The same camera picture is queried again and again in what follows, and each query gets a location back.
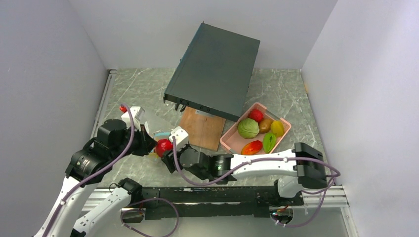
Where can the yellow toy walnut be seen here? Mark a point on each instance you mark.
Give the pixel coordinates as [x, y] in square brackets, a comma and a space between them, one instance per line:
[153, 156]

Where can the dark grey metal chassis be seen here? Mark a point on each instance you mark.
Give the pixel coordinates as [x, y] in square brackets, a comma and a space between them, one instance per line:
[214, 74]

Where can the red toy strawberry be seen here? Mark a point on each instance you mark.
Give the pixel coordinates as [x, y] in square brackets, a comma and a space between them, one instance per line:
[256, 115]

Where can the red toy apple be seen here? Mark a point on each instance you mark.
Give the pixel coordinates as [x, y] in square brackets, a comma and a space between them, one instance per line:
[163, 146]

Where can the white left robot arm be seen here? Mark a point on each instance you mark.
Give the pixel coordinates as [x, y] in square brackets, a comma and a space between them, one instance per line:
[114, 140]

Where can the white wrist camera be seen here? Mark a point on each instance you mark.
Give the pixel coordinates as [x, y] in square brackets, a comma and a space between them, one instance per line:
[179, 138]
[137, 113]

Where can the wooden cutting board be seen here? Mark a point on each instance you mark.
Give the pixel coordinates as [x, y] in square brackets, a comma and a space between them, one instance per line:
[205, 130]

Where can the pink perforated plastic basket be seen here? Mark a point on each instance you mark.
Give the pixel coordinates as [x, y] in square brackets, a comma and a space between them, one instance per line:
[233, 143]

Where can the aluminium side rail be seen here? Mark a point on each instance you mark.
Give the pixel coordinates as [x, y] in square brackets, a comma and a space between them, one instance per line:
[95, 130]

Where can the green toy cabbage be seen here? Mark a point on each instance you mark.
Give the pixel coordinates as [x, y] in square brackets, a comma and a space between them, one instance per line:
[248, 128]

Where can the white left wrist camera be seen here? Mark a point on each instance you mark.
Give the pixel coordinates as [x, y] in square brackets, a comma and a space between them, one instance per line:
[137, 113]

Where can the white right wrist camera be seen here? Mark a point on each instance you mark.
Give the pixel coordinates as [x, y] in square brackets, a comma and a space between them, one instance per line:
[179, 138]

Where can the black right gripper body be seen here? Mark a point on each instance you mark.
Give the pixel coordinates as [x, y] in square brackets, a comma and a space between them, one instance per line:
[170, 158]

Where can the red orange toy mango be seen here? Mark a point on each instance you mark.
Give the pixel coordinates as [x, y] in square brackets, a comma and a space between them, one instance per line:
[252, 148]

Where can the brown toy kiwi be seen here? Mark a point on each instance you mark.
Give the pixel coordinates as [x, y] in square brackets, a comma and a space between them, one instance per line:
[265, 125]

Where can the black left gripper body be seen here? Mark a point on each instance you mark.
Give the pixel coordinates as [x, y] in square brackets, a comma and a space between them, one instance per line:
[139, 146]

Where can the clear zip top bag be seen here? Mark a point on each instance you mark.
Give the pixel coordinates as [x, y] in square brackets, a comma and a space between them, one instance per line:
[156, 127]

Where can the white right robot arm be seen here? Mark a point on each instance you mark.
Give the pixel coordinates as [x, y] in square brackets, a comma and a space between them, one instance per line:
[301, 167]

